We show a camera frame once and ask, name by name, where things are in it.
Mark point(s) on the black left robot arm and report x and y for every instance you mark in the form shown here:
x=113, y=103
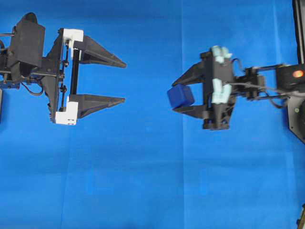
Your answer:
x=36, y=75

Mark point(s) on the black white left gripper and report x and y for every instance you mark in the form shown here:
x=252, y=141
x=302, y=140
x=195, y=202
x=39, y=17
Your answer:
x=80, y=105

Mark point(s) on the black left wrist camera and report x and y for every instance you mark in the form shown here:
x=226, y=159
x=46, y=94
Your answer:
x=26, y=47

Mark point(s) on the blue block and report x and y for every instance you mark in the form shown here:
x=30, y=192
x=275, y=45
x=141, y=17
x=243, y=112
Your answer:
x=180, y=96

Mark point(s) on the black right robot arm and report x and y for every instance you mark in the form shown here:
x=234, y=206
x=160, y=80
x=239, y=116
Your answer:
x=283, y=85

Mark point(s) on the blue table mat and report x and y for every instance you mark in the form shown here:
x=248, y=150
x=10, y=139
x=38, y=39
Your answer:
x=140, y=165

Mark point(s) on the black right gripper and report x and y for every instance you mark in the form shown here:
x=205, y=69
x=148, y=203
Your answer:
x=216, y=72

